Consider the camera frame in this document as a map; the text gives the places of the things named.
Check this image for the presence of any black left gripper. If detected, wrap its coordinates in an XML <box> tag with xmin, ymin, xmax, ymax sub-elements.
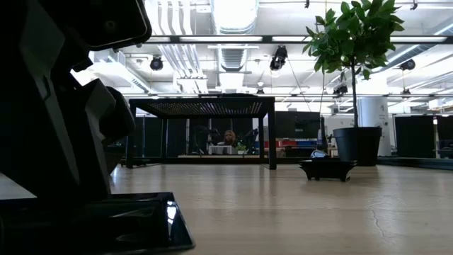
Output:
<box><xmin>0</xmin><ymin>0</ymin><xmax>137</xmax><ymax>200</ymax></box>

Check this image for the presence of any black ceiling spotlight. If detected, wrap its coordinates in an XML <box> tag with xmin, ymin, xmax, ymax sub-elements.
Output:
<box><xmin>332</xmin><ymin>83</ymin><xmax>350</xmax><ymax>96</ymax></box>
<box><xmin>399</xmin><ymin>58</ymin><xmax>417</xmax><ymax>72</ymax></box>
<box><xmin>149</xmin><ymin>55</ymin><xmax>164</xmax><ymax>72</ymax></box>
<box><xmin>268</xmin><ymin>45</ymin><xmax>289</xmax><ymax>72</ymax></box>

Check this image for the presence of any black perforated metal stand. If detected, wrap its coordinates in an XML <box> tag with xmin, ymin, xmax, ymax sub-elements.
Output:
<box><xmin>125</xmin><ymin>96</ymin><xmax>277</xmax><ymax>171</ymax></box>

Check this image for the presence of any white background box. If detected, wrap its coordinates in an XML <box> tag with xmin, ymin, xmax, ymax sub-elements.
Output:
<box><xmin>207</xmin><ymin>144</ymin><xmax>234</xmax><ymax>156</ymax></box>

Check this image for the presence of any seated person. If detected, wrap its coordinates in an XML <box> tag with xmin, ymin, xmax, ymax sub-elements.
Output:
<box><xmin>222</xmin><ymin>130</ymin><xmax>237</xmax><ymax>147</ymax></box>

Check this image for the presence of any black background screen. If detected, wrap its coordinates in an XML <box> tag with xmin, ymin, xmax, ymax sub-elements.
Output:
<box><xmin>275</xmin><ymin>110</ymin><xmax>322</xmax><ymax>140</ymax></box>

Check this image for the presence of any black plant pot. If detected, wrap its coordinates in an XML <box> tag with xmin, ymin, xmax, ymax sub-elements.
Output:
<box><xmin>332</xmin><ymin>126</ymin><xmax>383</xmax><ymax>167</ymax></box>

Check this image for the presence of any white round column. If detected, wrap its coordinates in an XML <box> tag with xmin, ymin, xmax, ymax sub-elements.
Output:
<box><xmin>359</xmin><ymin>97</ymin><xmax>392</xmax><ymax>157</ymax></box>

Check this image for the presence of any green leafy plant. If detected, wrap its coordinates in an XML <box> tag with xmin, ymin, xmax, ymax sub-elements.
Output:
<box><xmin>302</xmin><ymin>0</ymin><xmax>406</xmax><ymax>128</ymax></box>

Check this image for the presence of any black partition panel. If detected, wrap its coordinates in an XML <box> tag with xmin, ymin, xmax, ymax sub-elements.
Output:
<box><xmin>394</xmin><ymin>115</ymin><xmax>437</xmax><ymax>159</ymax></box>

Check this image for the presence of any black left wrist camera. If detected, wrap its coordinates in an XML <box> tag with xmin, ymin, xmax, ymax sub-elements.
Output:
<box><xmin>37</xmin><ymin>0</ymin><xmax>153</xmax><ymax>52</ymax></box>

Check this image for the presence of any black aluminium table frame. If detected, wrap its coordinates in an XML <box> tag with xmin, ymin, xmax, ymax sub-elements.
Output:
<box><xmin>120</xmin><ymin>155</ymin><xmax>453</xmax><ymax>171</ymax></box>

